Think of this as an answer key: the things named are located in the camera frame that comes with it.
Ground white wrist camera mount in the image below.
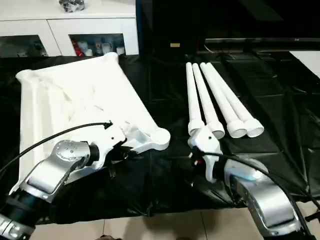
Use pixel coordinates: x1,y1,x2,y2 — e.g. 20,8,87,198
88,123,128,171
187,124,224,184

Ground black flat screen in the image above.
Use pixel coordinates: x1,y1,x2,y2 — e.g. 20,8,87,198
204,37,320,51

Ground black floor equipment with cables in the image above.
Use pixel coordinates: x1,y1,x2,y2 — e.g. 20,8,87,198
303,211,320,224

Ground white flat board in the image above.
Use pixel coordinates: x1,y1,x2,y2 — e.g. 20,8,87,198
288,50,320,76

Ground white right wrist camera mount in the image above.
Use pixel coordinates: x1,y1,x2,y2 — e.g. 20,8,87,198
187,124,224,184

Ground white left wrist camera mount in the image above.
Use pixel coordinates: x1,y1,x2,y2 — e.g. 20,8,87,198
88,123,128,171

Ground black mat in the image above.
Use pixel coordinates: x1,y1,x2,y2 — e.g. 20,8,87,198
0,53,320,225

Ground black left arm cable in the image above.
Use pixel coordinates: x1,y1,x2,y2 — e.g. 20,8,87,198
0,120,114,174

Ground black and white bundle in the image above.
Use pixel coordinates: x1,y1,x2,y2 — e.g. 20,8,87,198
58,0,87,12

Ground white glass-door cabinet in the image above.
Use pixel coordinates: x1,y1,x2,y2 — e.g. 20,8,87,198
0,0,140,59

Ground white plastic table top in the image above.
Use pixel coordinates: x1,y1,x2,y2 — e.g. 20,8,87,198
15,52,172,185

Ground white plastic table leg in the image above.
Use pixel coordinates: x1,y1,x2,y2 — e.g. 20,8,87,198
199,62,249,139
191,62,226,141
205,62,265,139
186,62,207,137

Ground black panel with blue edge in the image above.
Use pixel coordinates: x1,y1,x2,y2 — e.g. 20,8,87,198
135,0,209,59

